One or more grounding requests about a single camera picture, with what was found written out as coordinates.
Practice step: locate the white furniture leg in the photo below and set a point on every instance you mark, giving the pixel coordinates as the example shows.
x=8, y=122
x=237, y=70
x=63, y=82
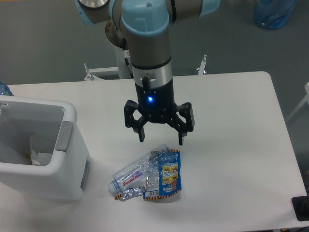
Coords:
x=300, y=108

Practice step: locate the white plastic trash can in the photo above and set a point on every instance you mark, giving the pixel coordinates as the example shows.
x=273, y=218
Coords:
x=65, y=176

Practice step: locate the black device at table edge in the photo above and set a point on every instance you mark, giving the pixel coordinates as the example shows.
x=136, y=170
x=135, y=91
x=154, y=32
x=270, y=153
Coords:
x=301, y=207

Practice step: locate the blue bottle behind trash can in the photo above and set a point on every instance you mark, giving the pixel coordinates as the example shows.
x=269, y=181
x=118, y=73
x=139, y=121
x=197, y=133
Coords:
x=5, y=90

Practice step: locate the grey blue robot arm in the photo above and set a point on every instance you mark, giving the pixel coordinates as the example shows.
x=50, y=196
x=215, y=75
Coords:
x=144, y=25

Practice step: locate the blue snack wrapper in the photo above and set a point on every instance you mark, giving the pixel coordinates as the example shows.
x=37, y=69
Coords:
x=163, y=179

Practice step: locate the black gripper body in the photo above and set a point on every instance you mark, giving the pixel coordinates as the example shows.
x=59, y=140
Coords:
x=157, y=105

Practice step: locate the crushed clear plastic bottle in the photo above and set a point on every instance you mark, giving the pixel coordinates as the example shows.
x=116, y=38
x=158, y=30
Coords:
x=136, y=171

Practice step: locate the blue plastic bag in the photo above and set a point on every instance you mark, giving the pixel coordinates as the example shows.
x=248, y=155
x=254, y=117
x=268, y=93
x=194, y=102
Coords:
x=273, y=14

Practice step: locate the white crumpled paper trash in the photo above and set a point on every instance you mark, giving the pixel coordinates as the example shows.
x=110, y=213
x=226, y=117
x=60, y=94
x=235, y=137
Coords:
x=38, y=151

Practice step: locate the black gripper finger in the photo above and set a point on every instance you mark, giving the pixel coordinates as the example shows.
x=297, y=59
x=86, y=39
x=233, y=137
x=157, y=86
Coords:
x=130, y=122
x=181, y=118

